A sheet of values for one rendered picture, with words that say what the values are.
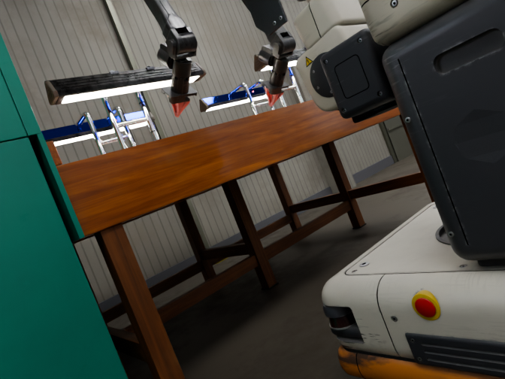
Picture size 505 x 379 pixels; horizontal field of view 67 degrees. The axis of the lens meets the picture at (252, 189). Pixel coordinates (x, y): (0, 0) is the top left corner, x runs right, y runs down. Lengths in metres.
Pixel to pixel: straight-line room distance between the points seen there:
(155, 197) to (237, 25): 3.56
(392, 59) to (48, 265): 0.81
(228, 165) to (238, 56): 3.11
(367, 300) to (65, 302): 0.65
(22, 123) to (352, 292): 0.82
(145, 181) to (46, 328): 0.42
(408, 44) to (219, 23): 3.75
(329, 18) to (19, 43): 2.78
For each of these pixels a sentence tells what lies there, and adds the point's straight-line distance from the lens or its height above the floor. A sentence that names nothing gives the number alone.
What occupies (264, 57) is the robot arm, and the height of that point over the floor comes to 0.98.
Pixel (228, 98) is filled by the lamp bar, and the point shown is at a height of 1.07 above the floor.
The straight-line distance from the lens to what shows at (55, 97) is 1.44.
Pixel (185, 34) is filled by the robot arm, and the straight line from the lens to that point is 1.24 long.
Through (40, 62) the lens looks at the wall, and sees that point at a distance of 3.40.
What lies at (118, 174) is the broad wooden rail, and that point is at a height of 0.70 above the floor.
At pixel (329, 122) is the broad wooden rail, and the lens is 1.64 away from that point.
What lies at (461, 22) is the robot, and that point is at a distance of 0.66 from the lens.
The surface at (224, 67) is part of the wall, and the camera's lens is 4.10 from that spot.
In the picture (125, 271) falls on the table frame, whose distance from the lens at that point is 1.06.
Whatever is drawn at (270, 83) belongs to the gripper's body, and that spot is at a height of 0.88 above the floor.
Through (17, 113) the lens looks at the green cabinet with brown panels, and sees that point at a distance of 1.03.
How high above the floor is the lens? 0.57
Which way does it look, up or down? 2 degrees down
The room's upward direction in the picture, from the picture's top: 22 degrees counter-clockwise
